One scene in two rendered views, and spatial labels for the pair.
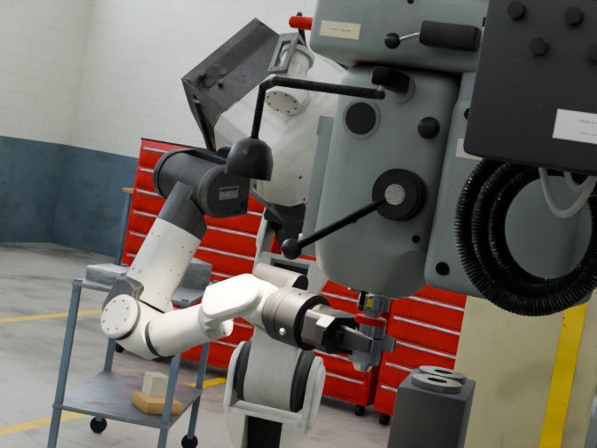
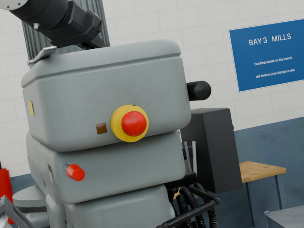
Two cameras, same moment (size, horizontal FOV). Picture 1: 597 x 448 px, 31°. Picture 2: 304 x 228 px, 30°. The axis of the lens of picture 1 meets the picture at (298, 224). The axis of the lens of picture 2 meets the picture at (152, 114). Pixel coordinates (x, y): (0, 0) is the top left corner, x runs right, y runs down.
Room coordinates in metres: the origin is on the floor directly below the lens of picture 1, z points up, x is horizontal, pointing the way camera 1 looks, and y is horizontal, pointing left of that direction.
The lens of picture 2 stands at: (2.23, 0.80, 1.82)
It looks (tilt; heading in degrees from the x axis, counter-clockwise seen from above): 3 degrees down; 229
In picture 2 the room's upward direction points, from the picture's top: 10 degrees counter-clockwise
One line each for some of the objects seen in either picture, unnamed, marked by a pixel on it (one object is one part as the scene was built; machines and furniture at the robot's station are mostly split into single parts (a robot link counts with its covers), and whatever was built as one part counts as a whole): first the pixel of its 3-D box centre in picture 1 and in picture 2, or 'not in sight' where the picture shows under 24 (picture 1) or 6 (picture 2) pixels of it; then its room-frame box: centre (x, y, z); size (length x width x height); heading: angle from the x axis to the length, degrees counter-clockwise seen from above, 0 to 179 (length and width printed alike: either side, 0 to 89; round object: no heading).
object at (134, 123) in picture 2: not in sight; (133, 123); (1.67, 0.10, 1.76); 0.04 x 0.03 x 0.04; 155
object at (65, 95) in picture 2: not in sight; (96, 97); (1.56, -0.14, 1.81); 0.47 x 0.26 x 0.16; 65
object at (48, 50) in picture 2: not in sight; (43, 55); (1.73, -0.03, 1.89); 0.24 x 0.04 x 0.01; 65
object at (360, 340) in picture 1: (353, 340); not in sight; (1.54, -0.11, 1.23); 0.06 x 0.02 x 0.03; 47
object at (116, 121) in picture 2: not in sight; (129, 123); (1.66, 0.08, 1.76); 0.06 x 0.02 x 0.06; 155
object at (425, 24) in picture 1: (432, 38); not in sight; (1.41, -0.13, 1.66); 0.12 x 0.04 x 0.04; 65
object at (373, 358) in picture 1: (366, 342); not in sight; (1.56, -0.13, 1.23); 0.05 x 0.05 x 0.06
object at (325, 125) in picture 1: (324, 187); not in sight; (1.61, -0.03, 1.44); 0.04 x 0.04 x 0.21; 65
